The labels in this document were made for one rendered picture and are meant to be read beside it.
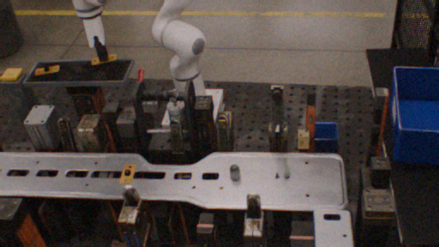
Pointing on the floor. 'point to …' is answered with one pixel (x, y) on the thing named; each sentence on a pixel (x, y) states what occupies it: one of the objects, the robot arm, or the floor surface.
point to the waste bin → (9, 30)
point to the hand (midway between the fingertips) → (102, 53)
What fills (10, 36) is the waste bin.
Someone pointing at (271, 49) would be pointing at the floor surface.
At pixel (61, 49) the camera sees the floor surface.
